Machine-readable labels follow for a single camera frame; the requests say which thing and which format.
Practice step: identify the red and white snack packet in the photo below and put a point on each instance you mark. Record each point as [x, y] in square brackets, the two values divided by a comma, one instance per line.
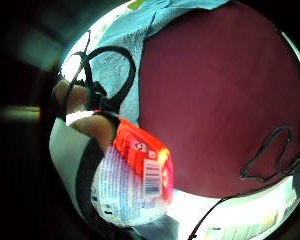
[133, 173]

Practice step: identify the light blue cloth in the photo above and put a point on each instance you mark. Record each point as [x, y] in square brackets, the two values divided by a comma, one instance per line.
[123, 33]

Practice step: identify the maroon table mat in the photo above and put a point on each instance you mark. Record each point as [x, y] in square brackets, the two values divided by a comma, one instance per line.
[220, 100]

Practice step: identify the green label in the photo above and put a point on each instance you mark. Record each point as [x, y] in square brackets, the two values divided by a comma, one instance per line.
[136, 4]

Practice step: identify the printed paper sheet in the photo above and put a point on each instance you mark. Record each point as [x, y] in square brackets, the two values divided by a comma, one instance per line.
[253, 226]

